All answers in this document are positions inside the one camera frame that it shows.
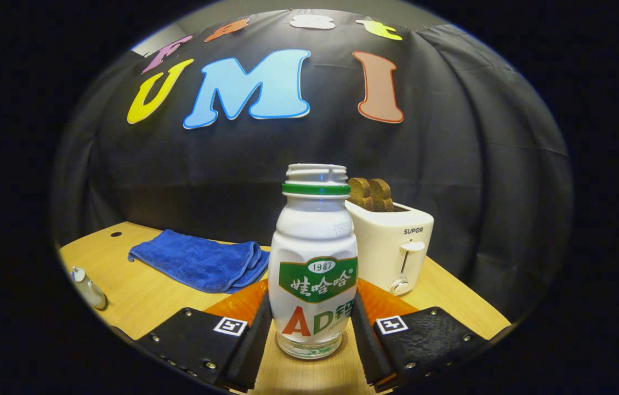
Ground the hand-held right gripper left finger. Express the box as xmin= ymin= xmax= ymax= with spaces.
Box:
xmin=134 ymin=279 xmax=274 ymax=393

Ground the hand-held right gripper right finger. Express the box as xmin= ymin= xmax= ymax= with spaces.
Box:
xmin=350 ymin=278 xmax=491 ymax=393

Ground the white water bottle green label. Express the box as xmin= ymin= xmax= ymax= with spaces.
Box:
xmin=268 ymin=163 xmax=359 ymax=360

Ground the white toaster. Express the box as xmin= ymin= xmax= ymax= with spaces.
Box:
xmin=344 ymin=200 xmax=435 ymax=297

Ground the blue towel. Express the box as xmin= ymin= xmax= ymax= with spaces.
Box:
xmin=127 ymin=229 xmax=271 ymax=295

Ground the brown bread slice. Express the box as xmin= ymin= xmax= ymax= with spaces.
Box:
xmin=348 ymin=177 xmax=372 ymax=212
xmin=368 ymin=178 xmax=396 ymax=213

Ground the black backdrop cloth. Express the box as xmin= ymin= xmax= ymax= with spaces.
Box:
xmin=50 ymin=8 xmax=574 ymax=325

